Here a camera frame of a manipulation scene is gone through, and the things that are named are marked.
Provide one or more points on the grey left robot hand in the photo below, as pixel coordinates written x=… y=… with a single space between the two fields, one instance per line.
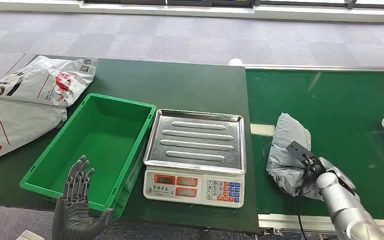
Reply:
x=74 y=212

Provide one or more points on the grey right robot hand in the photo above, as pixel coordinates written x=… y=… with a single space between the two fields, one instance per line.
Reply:
x=339 y=177

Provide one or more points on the grey plastic mailer package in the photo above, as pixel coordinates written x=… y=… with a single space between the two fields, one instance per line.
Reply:
x=288 y=139

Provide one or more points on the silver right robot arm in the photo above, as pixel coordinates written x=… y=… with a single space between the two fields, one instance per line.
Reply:
x=347 y=212

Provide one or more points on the green conveyor belt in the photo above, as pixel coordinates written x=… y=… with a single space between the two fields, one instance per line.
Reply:
x=341 y=99

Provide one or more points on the green plastic crate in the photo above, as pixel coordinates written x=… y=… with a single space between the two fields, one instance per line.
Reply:
x=106 y=142

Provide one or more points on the large white mailer red line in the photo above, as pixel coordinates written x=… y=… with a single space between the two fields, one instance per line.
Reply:
x=16 y=126

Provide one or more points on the white electronic scale body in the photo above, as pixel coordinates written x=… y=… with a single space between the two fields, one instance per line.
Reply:
x=192 y=187

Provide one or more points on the white mailer with black print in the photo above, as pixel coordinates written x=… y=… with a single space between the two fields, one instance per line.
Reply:
x=46 y=82

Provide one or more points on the steel scale tray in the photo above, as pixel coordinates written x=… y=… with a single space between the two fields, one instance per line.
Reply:
x=197 y=139

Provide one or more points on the dark green table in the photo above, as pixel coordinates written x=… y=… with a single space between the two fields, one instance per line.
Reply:
x=165 y=86

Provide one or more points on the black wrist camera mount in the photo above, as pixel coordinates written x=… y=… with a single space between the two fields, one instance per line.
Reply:
x=299 y=152

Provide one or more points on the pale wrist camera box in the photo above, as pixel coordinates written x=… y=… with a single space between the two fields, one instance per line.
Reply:
x=29 y=236

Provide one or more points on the aluminium conveyor frame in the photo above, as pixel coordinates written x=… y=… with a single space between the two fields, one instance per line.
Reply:
x=311 y=223

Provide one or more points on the dark window frame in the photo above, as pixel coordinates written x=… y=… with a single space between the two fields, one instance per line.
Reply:
x=212 y=2

